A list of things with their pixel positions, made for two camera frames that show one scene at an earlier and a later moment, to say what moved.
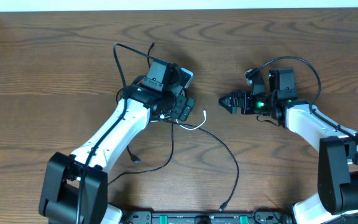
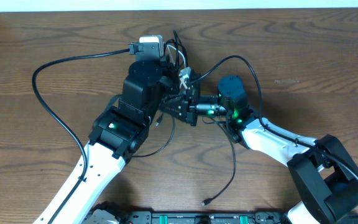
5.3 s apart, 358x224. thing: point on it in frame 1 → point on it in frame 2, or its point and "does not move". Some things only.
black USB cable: x=224 y=205 → x=181 y=57
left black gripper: x=184 y=107 → x=169 y=81
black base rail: x=208 y=217 does not move
